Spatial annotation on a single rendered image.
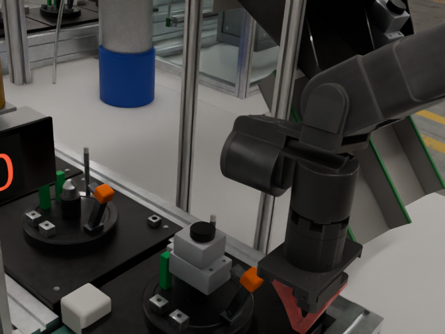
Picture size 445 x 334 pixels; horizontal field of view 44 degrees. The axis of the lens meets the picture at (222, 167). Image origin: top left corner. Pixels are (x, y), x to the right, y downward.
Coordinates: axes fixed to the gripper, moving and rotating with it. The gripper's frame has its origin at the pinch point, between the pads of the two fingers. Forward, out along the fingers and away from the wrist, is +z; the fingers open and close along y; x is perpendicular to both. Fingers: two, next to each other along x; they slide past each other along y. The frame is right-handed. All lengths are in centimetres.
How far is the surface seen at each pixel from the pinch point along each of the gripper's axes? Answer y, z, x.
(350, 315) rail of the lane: -14.5, 8.5, 0.2
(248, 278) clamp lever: 0.5, -2.8, -6.7
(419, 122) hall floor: -336, 102, -90
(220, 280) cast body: -0.6, 0.7, -11.2
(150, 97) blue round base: -64, 15, -86
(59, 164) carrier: -12, 6, -57
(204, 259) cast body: 1.2, -2.8, -12.4
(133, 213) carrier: -10.0, 6.6, -36.1
